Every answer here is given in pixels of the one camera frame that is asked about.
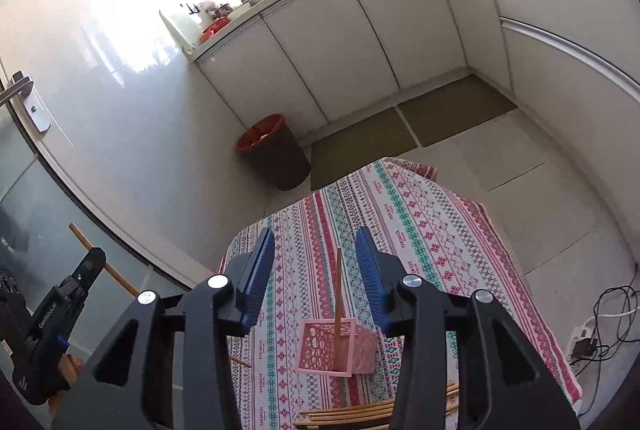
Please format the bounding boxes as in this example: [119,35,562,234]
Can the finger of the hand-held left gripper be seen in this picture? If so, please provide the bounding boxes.
[54,247,107,312]

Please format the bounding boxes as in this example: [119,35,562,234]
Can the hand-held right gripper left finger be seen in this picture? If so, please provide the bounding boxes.
[52,227,277,430]

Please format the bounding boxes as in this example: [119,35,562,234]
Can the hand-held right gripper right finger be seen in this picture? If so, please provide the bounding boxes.
[354,226,581,430]

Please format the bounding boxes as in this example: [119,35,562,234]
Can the pink plastic basket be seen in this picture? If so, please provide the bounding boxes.
[296,317,377,378]

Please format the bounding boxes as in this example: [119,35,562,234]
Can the patterned tablecloth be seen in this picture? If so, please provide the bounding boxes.
[217,159,583,430]

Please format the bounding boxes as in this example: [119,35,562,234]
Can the trash bin with red rim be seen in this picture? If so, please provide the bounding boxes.
[236,113,312,192]

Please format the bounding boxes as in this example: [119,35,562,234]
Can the olive floor mat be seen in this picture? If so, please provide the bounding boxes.
[310,107,418,191]

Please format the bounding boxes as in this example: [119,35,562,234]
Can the white power strip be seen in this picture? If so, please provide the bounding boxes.
[567,317,601,361]

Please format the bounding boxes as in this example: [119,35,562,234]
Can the white kitchen cabinets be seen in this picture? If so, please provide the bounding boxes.
[192,0,640,131]

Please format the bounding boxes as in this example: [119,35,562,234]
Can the red bowl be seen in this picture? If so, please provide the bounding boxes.
[201,17,231,43]

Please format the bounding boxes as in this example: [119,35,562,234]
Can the metal door handle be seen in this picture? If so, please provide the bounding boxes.
[0,70,52,133]

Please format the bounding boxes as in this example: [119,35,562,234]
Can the black cables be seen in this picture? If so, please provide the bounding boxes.
[575,285,640,416]

